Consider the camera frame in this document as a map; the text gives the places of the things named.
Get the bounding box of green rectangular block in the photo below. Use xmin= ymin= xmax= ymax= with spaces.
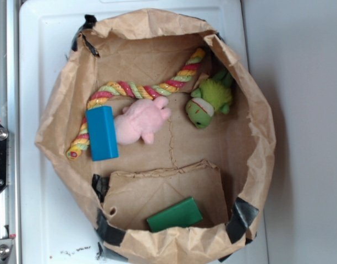
xmin=146 ymin=197 xmax=203 ymax=232

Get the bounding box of blue rectangular block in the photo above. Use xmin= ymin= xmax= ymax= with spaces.
xmin=86 ymin=106 xmax=119 ymax=161

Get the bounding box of brown paper bag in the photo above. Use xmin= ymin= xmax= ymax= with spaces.
xmin=36 ymin=9 xmax=276 ymax=263

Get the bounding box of pink plush pig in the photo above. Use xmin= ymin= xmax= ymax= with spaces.
xmin=114 ymin=96 xmax=172 ymax=145

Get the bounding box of green plush toy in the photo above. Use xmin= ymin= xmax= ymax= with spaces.
xmin=185 ymin=68 xmax=234 ymax=129

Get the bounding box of multicolour twisted rope toy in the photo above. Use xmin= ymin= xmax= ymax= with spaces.
xmin=66 ymin=48 xmax=206 ymax=160

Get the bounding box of aluminium frame rail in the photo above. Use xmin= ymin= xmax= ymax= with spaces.
xmin=0 ymin=1 xmax=22 ymax=263

